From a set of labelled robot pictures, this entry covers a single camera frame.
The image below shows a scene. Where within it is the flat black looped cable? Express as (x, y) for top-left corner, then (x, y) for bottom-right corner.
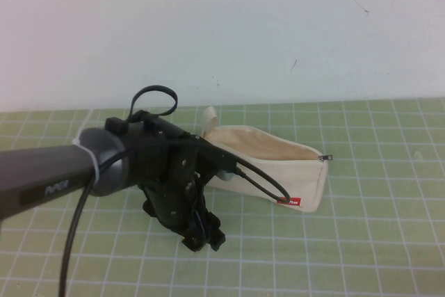
(130, 84), (179, 121)

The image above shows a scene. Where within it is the green grid cutting mat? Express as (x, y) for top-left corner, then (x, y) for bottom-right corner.
(0, 97), (445, 297)

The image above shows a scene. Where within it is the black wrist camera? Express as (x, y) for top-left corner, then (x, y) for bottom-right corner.
(194, 136), (246, 183)

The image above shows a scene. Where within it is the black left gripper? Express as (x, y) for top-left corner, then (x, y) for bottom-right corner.
(125, 111), (227, 253)

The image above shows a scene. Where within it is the round black camera cable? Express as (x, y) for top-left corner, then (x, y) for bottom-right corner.
(58, 136), (292, 297)

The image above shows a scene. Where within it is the white zip tie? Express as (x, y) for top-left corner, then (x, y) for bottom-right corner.
(72, 138), (102, 187)

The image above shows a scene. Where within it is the cream canvas pencil case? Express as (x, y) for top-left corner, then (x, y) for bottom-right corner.
(202, 105), (333, 214)

